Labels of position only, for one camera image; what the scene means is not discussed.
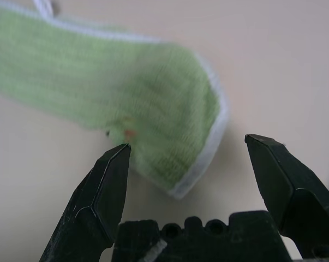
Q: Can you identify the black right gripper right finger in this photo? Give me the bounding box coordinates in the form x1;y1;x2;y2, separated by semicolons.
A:
244;133;329;259

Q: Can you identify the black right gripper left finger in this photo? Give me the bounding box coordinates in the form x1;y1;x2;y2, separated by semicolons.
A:
38;143;131;262

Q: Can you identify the green sock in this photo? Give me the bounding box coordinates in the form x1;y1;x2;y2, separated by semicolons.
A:
0;0;230;200

